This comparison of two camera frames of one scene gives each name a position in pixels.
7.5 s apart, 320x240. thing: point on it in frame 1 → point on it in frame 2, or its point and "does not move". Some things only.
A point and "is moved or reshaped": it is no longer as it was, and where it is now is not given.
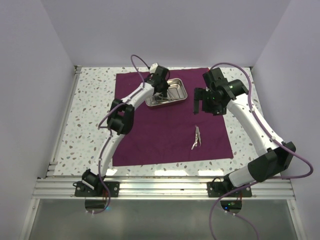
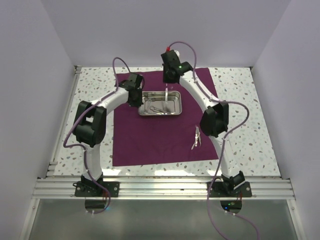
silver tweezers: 197,133 does not move
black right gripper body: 209,104 → 166,76
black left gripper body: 165,86 → 138,101
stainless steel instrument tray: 176,91 is moved or reshaped
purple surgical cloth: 173,133 does not move
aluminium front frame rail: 161,188 does not move
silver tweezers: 195,143 does not move
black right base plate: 215,189 does not move
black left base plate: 82,190 does not move
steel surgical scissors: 158,97 → 157,110
